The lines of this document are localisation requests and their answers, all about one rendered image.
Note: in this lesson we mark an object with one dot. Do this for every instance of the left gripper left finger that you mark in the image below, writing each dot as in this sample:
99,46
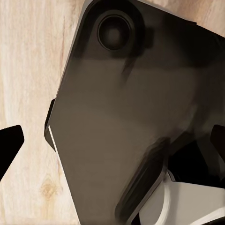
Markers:
11,140

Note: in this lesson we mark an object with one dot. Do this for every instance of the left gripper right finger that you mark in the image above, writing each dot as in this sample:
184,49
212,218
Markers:
217,139

